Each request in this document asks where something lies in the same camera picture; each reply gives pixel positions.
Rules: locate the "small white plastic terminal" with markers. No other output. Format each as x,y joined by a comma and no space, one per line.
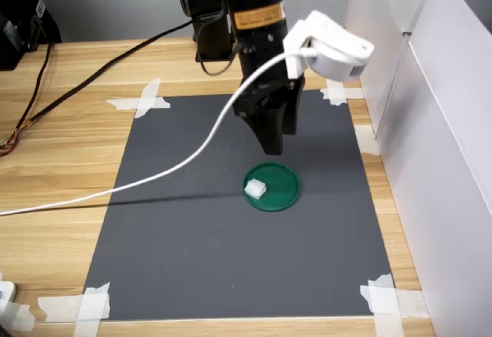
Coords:
255,188

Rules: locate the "round green lid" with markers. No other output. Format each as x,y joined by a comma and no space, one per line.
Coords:
282,191

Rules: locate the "white masking tape cross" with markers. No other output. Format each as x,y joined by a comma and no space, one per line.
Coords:
336,94
148,100
384,302
90,308

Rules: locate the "white masking tape strip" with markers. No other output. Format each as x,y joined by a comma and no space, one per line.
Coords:
365,141

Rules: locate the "white partition panel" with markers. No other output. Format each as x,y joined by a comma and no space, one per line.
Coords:
453,160
380,14

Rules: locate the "dark grey mat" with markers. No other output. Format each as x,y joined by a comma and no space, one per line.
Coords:
173,256

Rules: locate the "black electronic device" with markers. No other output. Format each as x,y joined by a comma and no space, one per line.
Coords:
15,25

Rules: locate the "white tape piece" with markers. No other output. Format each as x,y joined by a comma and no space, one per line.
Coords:
21,315

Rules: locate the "white camera box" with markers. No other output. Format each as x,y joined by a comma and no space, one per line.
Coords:
330,56

